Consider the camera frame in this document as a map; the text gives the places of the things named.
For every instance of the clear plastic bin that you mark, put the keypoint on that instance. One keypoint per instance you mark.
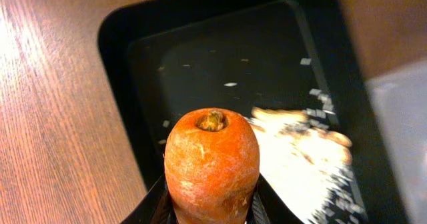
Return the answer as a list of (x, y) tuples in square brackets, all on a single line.
[(399, 102)]

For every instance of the rice and peanut shell scraps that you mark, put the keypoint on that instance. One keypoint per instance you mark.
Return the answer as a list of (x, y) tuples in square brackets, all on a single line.
[(307, 165)]

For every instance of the black rectangular tray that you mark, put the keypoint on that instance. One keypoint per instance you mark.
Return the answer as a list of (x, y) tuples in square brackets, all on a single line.
[(165, 58)]

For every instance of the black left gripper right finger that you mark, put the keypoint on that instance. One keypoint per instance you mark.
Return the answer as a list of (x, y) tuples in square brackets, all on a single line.
[(267, 208)]

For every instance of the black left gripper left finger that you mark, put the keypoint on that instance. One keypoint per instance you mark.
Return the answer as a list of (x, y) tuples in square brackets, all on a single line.
[(155, 207)]

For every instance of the orange carrot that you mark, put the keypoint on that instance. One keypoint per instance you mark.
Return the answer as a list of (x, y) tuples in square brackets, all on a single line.
[(212, 164)]

